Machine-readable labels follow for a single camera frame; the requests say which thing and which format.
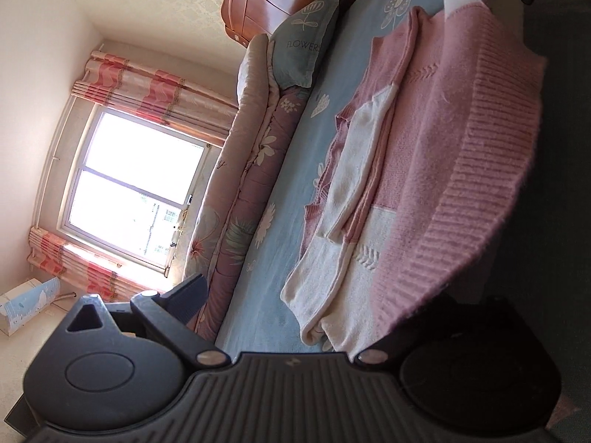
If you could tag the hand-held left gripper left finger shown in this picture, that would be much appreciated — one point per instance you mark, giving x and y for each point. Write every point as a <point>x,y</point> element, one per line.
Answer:
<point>184,297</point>

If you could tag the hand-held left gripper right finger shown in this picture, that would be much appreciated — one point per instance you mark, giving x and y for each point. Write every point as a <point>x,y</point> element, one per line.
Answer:
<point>381,354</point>

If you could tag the folded pink floral quilt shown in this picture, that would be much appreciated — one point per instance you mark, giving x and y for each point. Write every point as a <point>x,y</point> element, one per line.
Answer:
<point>249,170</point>

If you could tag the grey green printed pillow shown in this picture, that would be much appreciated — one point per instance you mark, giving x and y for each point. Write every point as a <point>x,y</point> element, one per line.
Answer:
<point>300,41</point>

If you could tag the pink and white knit sweater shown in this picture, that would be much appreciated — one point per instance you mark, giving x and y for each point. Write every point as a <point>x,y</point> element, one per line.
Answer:
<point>438,147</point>

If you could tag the white blue air conditioner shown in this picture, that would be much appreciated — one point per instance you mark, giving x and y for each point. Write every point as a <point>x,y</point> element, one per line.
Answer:
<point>27,307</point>

